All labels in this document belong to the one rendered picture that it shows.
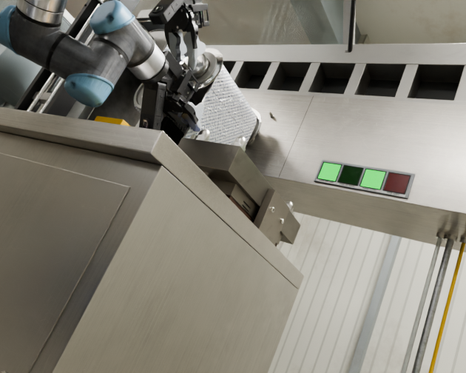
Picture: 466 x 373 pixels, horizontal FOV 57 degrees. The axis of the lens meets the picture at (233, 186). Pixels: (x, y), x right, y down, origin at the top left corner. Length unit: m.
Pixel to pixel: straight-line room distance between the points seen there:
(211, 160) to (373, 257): 1.83
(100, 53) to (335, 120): 0.73
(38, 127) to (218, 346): 0.52
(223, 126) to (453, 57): 0.67
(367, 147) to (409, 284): 1.40
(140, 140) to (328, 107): 0.81
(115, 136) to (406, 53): 0.98
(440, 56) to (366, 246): 1.49
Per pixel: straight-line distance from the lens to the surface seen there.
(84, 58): 0.84
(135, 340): 0.70
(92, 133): 0.72
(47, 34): 0.87
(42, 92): 1.32
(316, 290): 2.65
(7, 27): 0.88
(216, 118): 1.13
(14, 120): 0.92
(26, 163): 0.86
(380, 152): 1.22
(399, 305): 2.51
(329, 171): 1.21
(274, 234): 1.04
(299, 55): 1.55
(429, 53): 1.41
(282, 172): 1.26
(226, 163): 0.87
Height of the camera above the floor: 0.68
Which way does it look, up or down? 18 degrees up
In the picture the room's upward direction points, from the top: 25 degrees clockwise
